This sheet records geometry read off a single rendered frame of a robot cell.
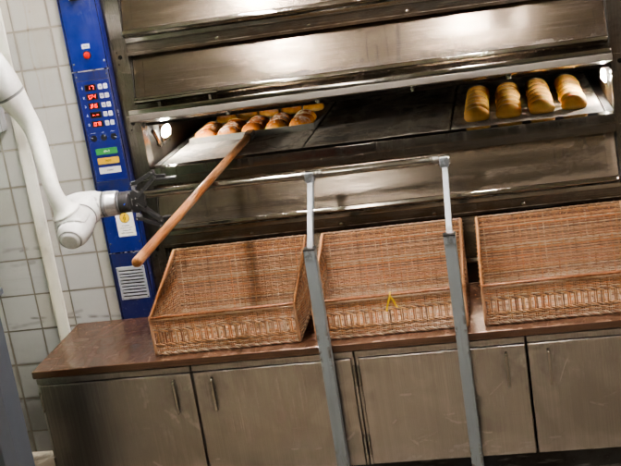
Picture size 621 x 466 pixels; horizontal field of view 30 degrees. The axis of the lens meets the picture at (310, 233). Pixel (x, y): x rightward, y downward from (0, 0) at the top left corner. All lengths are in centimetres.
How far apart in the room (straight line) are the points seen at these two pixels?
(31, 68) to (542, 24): 197
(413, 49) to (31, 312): 193
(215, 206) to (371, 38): 91
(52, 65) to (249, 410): 155
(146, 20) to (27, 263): 115
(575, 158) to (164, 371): 172
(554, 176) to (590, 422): 93
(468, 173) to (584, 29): 68
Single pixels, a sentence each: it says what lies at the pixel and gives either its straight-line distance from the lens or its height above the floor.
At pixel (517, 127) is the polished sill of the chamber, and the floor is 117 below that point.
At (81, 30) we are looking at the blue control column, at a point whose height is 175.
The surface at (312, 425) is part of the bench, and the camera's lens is 426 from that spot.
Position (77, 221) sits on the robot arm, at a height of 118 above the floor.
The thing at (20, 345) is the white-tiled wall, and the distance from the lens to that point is 507.
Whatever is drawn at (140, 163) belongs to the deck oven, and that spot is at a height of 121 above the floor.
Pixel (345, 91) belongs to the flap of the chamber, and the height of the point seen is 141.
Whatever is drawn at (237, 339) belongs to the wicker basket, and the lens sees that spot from 423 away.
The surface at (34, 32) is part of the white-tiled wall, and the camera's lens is 470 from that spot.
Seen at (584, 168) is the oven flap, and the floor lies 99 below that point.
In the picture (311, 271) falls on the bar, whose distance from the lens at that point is 398.
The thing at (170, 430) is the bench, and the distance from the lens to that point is 439.
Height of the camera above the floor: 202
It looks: 15 degrees down
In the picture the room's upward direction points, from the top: 9 degrees counter-clockwise
